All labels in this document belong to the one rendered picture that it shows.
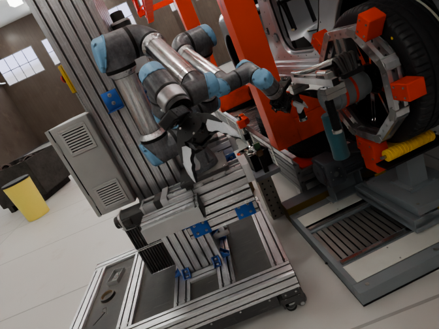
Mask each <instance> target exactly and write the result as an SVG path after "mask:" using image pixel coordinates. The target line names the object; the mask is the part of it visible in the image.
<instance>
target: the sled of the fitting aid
mask: <svg viewBox="0 0 439 329"><path fill-rule="evenodd" d="M394 168H395V167H394ZM392 169H393V168H392ZM390 170H391V169H390ZM387 171H389V170H384V171H382V172H380V173H377V174H375V175H374V176H373V177H371V178H369V179H366V180H365V181H363V182H361V183H359V184H357V185H354V186H355V190H356V193H357V196H359V197H360V198H362V199H363V200H365V201H367V202H368V203H369V204H371V205H373V206H374V207H376V208H377V209H379V210H381V211H382V212H384V213H386V214H387V215H388V216H390V217H392V218H393V219H395V220H396V221H398V222H399V223H401V224H403V225H404V226H406V227H408V228H409V229H410V230H412V231H414V232H415V233H419V232H421V231H423V230H425V229H427V228H430V227H432V226H434V225H436V224H438V223H439V207H437V208H435V209H433V210H431V211H428V212H427V213H424V214H423V215H420V216H418V215H416V214H414V213H412V212H411V211H409V210H407V209H406V208H403V207H402V206H400V205H398V204H397V203H395V202H393V201H391V200H389V199H388V198H386V197H384V196H382V195H381V194H379V193H377V192H375V191H373V190H372V189H370V188H368V186H367V183H366V181H368V180H371V179H372V178H375V177H376V176H379V175H380V174H383V173H384V172H387Z"/></svg>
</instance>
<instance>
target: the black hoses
mask: <svg viewBox="0 0 439 329"><path fill-rule="evenodd" d="M358 63H361V60H357V58H356V55H355V52H354V51H353V50H350V51H349V52H342V53H341V54H340V55H338V56H336V57H335V58H334V59H333V60H332V64H333V65H335V66H337V67H338V68H337V69H336V73H342V74H341V75H340V76H341V79H346V78H349V77H351V76H353V75H355V74H358V73H360V72H362V71H364V70H365V67H364V65H359V66H358Z"/></svg>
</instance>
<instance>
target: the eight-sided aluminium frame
mask: <svg viewBox="0 0 439 329"><path fill-rule="evenodd" d="M356 27H357V24H356V23H355V24H351V25H347V26H343V27H337V28H335V29H332V30H330V31H328V32H326V33H324V36H323V42H322V46H321V53H320V57H319V61H318V64H319V63H321V62H324V61H326V60H328V59H330V58H332V57H334V54H335V51H336V50H335V47H334V42H333V40H334V39H337V40H339V39H341V38H344V39H346V38H352V39H353V40H354V41H355V42H356V43H357V44H358V45H359V47H360V48H361V49H362V50H363V51H364V52H365V53H366V54H367V56H368V57H369V58H371V60H373V62H374V63H375V64H376V65H377V66H378V68H379V70H380V73H381V77H382V82H383V87H384V90H385V96H386V99H387V104H388V108H389V115H388V116H387V118H386V119H385V121H384V123H383V125H382V126H381V128H377V127H373V126H370V125H365V124H363V123H361V122H360V120H359V119H358V118H357V116H356V115H355V114H354V113H353V111H352V110H351V109H350V107H349V106H347V107H345V108H343V109H341V110H336V111H337V112H338V115H339V117H340V119H341V120H342V121H343V123H344V124H345V126H346V127H347V128H348V129H349V132H350V133H351V134H353V135H354V136H355V135H357V136H359V137H361V138H365V139H367V140H371V141H373V142H375V143H379V144H381V143H382V142H385V141H386V140H388V139H390V138H392V136H394V134H395V132H396V131H397V129H398V128H399V127H400V125H401V123H402V122H403V121H404V119H405V118H406V116H408V114H409V112H410V109H409V107H410V105H409V104H408V102H406V101H397V100H394V99H393V94H392V91H391V86H390V83H392V82H394V81H397V80H399V79H401V78H403V76H402V70H401V67H400V66H401V63H400V61H399V58H398V56H397V55H396V53H395V52H393V51H392V50H391V49H390V48H389V47H388V46H387V45H386V44H385V43H384V42H383V41H382V40H381V39H380V38H379V37H376V38H374V39H372V40H369V41H367V42H365V41H364V40H363V39H361V38H360V37H359V36H357V35H356V34H355V31H356ZM343 111H344V112H345V113H346V114H345V113H344V112H343ZM347 116H348V117H347ZM351 121H352V122H351Z"/></svg>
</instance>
